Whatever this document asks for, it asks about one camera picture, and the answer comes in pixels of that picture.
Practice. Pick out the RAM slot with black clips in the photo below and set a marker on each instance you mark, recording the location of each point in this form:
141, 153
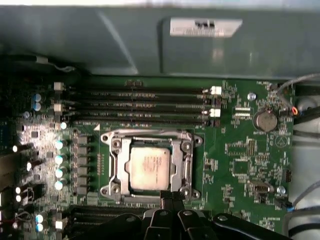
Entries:
162, 120
112, 207
162, 100

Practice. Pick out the black PC case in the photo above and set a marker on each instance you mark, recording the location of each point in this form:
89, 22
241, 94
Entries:
200, 50

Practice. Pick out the RAM slot with white clips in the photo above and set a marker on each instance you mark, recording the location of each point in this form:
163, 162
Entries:
162, 90
107, 215
162, 110

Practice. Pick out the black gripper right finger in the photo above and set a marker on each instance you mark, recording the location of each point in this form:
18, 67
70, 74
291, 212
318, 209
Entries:
178, 201

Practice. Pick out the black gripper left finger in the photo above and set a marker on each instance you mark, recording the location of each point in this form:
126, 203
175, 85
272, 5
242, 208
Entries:
166, 201

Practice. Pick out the white case label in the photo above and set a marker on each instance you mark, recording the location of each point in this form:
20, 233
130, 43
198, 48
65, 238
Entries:
187, 30

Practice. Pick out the CPU socket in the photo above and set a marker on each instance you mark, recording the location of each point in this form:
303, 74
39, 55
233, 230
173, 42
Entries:
109, 187

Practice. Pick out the coin battery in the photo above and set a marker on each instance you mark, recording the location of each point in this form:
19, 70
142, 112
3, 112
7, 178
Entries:
265, 121

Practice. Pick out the metal locking lever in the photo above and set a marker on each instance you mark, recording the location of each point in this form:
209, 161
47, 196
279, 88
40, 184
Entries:
140, 196
150, 130

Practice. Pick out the green motherboard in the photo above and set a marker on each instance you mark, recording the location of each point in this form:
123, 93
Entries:
225, 155

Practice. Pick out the silver CPU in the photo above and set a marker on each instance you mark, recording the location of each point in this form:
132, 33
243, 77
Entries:
150, 167

